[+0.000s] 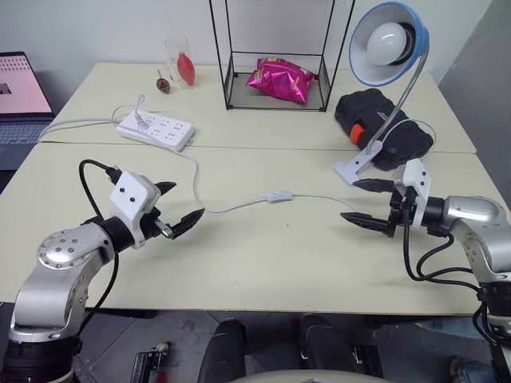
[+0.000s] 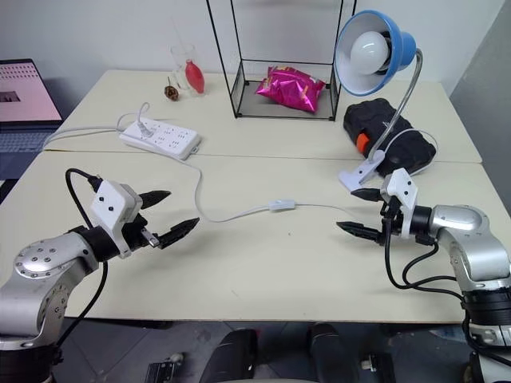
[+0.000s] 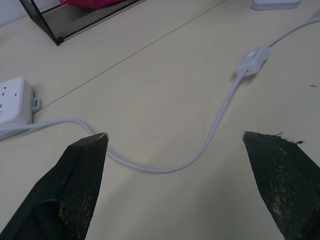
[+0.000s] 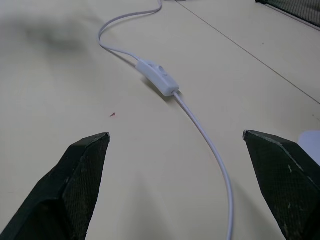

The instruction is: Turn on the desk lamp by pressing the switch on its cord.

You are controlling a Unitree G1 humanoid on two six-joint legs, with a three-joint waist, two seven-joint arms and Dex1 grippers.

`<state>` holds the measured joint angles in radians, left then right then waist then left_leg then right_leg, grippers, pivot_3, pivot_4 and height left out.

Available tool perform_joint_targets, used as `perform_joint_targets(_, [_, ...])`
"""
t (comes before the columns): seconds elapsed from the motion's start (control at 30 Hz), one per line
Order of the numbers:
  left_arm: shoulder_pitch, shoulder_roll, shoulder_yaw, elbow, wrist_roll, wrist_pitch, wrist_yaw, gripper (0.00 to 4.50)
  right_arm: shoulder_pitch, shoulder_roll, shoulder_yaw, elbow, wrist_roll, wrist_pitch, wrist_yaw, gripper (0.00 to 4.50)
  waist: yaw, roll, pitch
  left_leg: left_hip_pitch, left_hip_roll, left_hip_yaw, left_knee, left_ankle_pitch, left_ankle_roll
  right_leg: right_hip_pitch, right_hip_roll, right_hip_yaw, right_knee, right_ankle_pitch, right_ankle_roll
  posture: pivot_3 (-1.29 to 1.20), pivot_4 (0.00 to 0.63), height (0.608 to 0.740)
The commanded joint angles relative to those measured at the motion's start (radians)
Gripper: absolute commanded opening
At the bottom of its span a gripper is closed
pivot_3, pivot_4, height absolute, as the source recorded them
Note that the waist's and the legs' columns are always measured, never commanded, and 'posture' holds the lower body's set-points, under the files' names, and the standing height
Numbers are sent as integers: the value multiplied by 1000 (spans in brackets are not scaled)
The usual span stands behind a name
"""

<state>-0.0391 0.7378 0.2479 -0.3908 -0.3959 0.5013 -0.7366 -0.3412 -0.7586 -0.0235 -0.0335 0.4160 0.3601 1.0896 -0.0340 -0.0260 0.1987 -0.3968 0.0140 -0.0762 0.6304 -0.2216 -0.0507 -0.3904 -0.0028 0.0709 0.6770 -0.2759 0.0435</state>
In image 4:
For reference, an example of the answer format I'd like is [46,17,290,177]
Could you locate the black mesh basket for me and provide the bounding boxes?
[255,0,320,29]

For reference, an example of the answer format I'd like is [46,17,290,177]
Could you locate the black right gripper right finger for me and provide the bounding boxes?
[242,129,320,240]

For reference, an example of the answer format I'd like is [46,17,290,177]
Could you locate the white inline cable switch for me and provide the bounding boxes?
[136,59,180,96]

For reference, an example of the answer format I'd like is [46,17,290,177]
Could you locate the white round object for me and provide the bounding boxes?
[297,129,320,167]

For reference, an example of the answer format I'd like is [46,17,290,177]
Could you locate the white cable with inline switch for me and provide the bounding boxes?
[96,0,234,240]

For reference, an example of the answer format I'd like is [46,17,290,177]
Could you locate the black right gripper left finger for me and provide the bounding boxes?
[0,132,111,240]

